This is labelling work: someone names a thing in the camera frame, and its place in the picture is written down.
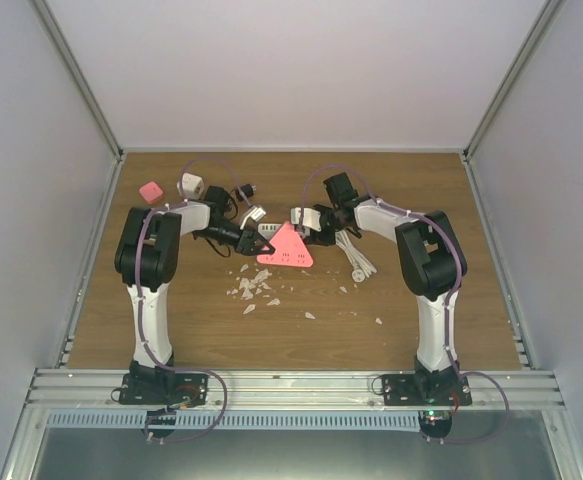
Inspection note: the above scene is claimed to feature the white tiger cube socket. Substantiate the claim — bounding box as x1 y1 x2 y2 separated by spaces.
176 173 205 199

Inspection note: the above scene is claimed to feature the left aluminium frame post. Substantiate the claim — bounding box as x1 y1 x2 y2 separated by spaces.
29 0 124 163

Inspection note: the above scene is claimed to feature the aluminium frame post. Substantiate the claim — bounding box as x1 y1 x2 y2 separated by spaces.
29 0 124 163
461 0 564 163

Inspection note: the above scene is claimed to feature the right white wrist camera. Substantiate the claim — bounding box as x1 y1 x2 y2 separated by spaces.
290 207 322 232

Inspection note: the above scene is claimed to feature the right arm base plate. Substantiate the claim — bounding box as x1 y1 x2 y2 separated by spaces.
370 370 472 407

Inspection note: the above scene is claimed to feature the black power adapter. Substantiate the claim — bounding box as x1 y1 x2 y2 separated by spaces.
234 183 257 202

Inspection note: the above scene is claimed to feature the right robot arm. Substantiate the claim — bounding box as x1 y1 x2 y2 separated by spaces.
291 172 468 405

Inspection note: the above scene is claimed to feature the large pink socket block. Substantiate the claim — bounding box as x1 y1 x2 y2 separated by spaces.
257 221 314 268

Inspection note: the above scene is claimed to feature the grey slotted cable duct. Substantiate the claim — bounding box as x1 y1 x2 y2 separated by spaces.
47 409 420 432

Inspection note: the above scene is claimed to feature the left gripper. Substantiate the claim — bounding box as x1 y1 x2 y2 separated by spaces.
198 220 275 256

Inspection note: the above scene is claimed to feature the right aluminium frame post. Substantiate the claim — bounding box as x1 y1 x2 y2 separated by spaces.
461 0 564 163

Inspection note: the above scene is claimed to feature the small pink plug adapter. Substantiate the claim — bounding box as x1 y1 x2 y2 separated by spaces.
138 181 164 205

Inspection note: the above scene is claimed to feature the white power strip cable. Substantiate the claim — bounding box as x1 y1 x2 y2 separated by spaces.
335 230 378 284

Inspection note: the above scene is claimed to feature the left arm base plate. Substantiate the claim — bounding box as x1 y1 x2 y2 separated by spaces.
111 372 209 408

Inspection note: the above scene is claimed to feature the aluminium front rail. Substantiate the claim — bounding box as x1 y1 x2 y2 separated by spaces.
25 369 566 411

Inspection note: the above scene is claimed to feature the white power strip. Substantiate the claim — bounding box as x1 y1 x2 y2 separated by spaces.
257 222 295 240

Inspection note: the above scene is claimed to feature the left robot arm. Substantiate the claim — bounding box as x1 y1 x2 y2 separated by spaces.
114 194 275 404

